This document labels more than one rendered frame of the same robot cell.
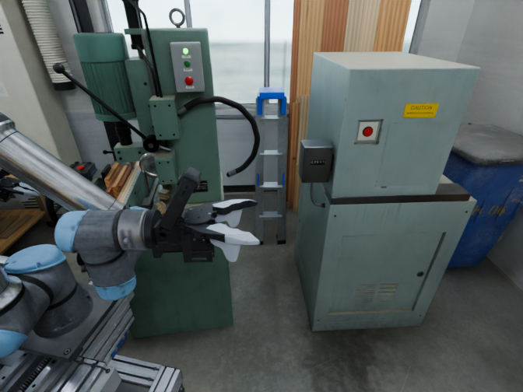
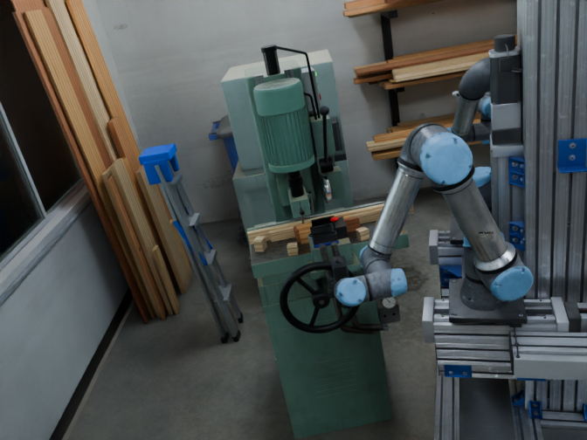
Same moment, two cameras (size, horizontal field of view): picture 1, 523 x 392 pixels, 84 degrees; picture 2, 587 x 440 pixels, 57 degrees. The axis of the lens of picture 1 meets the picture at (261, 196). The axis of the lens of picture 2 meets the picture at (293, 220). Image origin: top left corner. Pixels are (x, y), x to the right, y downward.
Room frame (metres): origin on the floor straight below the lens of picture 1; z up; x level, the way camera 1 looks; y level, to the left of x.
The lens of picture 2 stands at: (0.99, 2.52, 1.85)
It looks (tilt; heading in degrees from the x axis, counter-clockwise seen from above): 24 degrees down; 278
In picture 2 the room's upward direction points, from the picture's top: 11 degrees counter-clockwise
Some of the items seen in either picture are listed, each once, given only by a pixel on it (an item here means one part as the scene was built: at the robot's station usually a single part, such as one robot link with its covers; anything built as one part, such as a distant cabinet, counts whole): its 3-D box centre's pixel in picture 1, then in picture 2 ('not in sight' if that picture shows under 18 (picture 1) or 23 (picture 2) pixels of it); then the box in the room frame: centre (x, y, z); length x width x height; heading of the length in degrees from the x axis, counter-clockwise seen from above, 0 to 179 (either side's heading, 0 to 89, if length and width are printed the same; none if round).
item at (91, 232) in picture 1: (96, 232); (489, 106); (0.42, 0.30, 1.21); 0.11 x 0.08 x 0.09; 92
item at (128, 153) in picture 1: (133, 153); (300, 203); (1.23, 0.58, 1.03); 0.14 x 0.07 x 0.09; 99
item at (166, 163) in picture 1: (166, 166); (332, 182); (1.10, 0.39, 1.02); 0.09 x 0.07 x 0.12; 9
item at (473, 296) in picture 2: not in sight; (485, 284); (0.64, 1.05, 0.87); 0.15 x 0.15 x 0.10
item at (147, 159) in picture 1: (154, 164); (326, 189); (1.12, 0.45, 1.02); 0.12 x 0.03 x 0.12; 99
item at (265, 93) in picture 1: (270, 173); (196, 247); (1.92, -0.07, 0.58); 0.27 x 0.25 x 1.16; 2
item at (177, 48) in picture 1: (188, 67); (309, 88); (1.13, 0.26, 1.40); 0.10 x 0.06 x 0.16; 99
